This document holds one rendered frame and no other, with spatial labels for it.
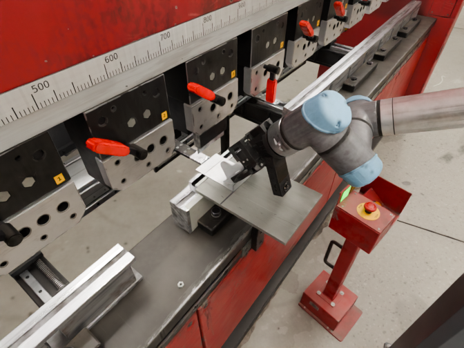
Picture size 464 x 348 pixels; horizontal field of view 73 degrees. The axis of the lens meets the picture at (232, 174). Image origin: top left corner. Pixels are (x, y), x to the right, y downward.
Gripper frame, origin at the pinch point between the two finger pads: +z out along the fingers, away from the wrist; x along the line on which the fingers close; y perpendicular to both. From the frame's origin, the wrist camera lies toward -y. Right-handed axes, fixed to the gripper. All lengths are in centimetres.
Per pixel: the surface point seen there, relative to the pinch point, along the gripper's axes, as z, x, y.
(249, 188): -2.6, 0.9, -4.4
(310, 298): 53, -29, -76
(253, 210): -5.7, 6.2, -8.1
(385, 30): 7, -141, 2
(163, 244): 15.1, 20.9, -2.7
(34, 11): -33, 31, 32
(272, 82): -15.6, -14.2, 13.0
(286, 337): 63, -11, -82
